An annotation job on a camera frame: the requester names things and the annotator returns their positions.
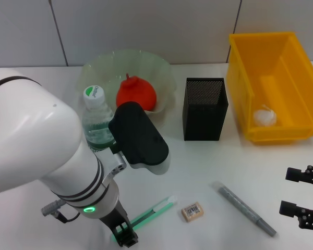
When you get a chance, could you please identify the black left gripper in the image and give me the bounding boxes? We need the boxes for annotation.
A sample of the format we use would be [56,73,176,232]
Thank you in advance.
[99,200,139,248]

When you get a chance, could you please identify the mint green utility knife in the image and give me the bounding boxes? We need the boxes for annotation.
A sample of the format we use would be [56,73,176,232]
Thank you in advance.
[111,195,178,242]

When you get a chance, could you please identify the white paper ball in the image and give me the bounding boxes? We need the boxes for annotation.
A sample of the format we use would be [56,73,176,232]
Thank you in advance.
[252,104,277,127]

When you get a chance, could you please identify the clear green-label water bottle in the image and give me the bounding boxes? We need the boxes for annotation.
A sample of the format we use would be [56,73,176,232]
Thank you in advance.
[82,85,118,152]

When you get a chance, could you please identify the red-orange toy orange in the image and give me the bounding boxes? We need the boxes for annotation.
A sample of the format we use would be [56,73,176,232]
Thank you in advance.
[116,73,157,112]

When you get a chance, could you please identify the grey marker pen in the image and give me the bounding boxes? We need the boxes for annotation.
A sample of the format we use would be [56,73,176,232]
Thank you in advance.
[210,182,279,238]

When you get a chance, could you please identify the beige barcode eraser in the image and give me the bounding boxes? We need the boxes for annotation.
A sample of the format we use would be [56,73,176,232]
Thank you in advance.
[180,201,206,222]

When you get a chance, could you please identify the black mesh pen holder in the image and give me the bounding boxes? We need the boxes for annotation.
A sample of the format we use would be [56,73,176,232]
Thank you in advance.
[182,77,230,142]

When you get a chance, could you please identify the translucent green fruit bowl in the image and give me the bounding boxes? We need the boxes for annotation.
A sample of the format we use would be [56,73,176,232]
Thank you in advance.
[77,48,178,128]

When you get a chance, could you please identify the yellow plastic bin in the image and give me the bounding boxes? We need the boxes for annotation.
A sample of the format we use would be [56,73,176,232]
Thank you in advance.
[225,31,313,145]

